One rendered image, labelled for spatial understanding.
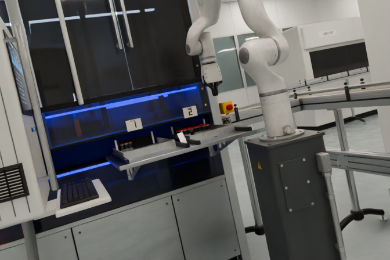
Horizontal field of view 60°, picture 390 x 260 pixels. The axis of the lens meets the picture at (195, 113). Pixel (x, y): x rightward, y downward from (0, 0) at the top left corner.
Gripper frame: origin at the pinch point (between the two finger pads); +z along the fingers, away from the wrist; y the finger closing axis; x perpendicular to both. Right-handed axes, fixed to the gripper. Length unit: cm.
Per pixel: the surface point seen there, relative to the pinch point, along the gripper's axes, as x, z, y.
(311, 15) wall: -471, -129, -538
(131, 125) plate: -24.3, 8.3, 42.1
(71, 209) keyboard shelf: 30, 30, 81
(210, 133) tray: 2.4, 20.3, 8.3
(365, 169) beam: 12, 65, -84
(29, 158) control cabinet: 29, 9, 91
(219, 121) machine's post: -23.2, 17.8, -10.6
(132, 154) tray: 1, 21, 50
